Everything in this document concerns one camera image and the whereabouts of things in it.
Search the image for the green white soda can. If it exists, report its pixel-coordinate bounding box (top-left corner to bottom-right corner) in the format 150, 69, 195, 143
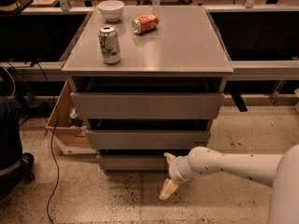
98, 25, 121, 64

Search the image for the grey top drawer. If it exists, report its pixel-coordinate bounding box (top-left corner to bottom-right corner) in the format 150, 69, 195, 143
71, 92, 224, 119

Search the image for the cardboard box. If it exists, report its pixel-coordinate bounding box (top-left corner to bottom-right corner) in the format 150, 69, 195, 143
46, 82, 95, 155

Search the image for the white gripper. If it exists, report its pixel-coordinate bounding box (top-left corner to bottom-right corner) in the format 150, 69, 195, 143
159, 152, 192, 201

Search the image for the grey drawer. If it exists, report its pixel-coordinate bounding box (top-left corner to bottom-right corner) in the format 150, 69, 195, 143
71, 92, 224, 119
97, 156, 168, 171
87, 130, 210, 149

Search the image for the grey bottom drawer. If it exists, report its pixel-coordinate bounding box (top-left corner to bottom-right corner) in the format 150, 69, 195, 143
97, 156, 168, 171

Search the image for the green bottle in box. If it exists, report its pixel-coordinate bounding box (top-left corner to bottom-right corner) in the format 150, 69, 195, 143
68, 108, 82, 127

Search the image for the grey drawer cabinet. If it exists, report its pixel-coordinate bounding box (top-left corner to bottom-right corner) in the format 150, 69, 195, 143
63, 6, 233, 172

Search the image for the white bowl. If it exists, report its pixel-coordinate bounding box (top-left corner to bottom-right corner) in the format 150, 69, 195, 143
97, 0, 124, 21

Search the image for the orange soda can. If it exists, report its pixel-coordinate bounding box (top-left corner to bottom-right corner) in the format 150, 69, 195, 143
132, 13, 159, 35

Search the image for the grey metal rail frame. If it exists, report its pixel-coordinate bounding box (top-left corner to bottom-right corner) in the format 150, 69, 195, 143
1, 6, 298, 82

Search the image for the black floor cable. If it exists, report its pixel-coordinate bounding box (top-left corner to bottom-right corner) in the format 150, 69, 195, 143
46, 119, 61, 224

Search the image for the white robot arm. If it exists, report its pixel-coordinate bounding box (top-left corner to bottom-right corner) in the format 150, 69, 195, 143
159, 145, 299, 224

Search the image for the grey middle drawer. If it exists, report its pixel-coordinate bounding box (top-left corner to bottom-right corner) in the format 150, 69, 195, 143
87, 130, 210, 149

